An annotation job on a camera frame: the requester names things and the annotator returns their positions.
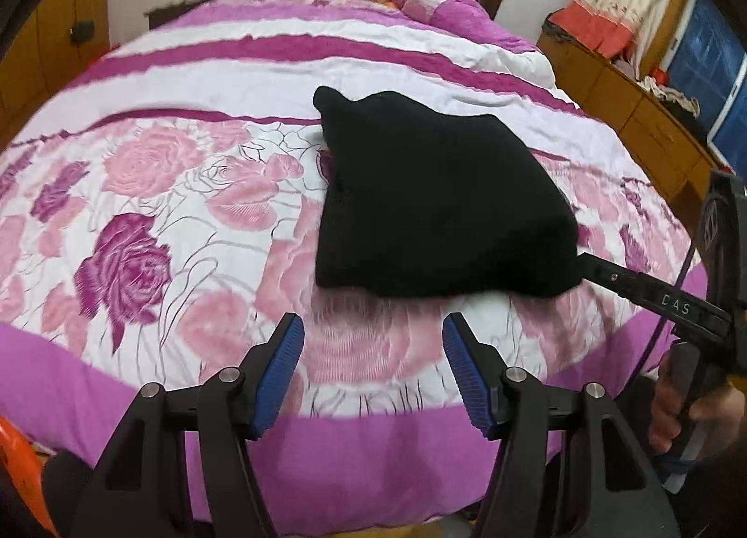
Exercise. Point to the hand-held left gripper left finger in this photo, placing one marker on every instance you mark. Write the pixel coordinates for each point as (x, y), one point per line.
(280, 374)

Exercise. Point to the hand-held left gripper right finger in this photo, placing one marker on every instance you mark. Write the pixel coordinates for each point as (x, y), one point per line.
(467, 380)

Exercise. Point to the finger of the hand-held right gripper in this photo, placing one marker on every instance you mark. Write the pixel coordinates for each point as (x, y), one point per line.
(642, 290)

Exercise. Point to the black knit sweater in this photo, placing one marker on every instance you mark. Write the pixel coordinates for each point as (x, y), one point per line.
(437, 193)

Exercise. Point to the person's right forearm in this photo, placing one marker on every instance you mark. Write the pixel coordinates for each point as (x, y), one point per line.
(721, 485)

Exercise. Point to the person's right hand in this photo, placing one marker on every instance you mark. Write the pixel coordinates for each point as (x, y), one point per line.
(726, 421)

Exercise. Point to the beige cloth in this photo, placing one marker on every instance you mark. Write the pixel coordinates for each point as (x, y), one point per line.
(671, 94)

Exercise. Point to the window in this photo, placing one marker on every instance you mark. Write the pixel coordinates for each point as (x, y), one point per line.
(712, 71)

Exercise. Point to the wooden dresser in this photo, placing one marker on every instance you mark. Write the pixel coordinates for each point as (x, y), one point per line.
(618, 100)

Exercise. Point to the red cup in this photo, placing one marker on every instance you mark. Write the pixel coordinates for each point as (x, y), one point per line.
(660, 75)

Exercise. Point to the purple floral quilt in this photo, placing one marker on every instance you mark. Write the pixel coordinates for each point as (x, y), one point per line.
(175, 193)

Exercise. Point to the dark grey cloth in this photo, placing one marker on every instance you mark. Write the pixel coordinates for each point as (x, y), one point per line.
(559, 27)

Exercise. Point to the orange plastic object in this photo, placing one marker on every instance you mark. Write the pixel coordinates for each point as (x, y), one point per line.
(20, 474)

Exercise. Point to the pink patchwork pillow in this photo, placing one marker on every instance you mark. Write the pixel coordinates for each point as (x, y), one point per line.
(449, 4)

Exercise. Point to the dark wooden nightstand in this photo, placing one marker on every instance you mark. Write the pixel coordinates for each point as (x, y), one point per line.
(169, 15)

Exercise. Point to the wooden wardrobe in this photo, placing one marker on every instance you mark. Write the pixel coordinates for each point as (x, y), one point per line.
(52, 36)

